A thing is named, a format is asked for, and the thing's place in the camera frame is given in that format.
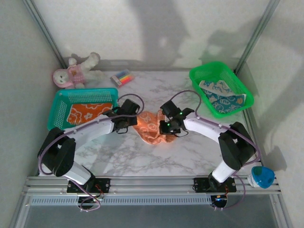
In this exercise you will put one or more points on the aluminium frame rail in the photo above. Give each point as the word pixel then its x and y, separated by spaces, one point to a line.
pixel 154 185

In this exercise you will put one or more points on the pale orange rabbit towel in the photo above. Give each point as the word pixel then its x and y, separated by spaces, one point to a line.
pixel 147 126

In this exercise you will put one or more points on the teal plastic basket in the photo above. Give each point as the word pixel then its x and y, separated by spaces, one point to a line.
pixel 61 107

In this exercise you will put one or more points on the green plastic basket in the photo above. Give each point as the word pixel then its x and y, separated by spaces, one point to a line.
pixel 213 66

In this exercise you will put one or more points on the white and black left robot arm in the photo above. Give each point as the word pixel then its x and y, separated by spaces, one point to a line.
pixel 95 130

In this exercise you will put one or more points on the pack of coloured markers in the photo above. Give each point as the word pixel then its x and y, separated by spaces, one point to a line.
pixel 122 78

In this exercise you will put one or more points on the bright orange flower towel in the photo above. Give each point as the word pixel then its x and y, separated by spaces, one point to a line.
pixel 88 111

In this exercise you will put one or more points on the black controller board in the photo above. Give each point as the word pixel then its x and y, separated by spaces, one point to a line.
pixel 85 202
pixel 219 202

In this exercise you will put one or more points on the blue and cream rabbit towel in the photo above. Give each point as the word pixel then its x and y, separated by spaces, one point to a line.
pixel 223 102

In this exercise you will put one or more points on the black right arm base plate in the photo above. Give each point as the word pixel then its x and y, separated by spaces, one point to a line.
pixel 200 185

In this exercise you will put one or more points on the blue and white plastic container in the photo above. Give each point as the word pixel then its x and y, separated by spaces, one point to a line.
pixel 261 177

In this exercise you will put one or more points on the white plush toy pink shirt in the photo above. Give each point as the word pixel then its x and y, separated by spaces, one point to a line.
pixel 76 73

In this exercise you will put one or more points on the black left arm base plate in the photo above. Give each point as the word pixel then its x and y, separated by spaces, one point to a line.
pixel 104 185

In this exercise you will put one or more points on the aluminium frame post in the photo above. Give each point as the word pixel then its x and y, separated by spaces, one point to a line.
pixel 256 33
pixel 42 31

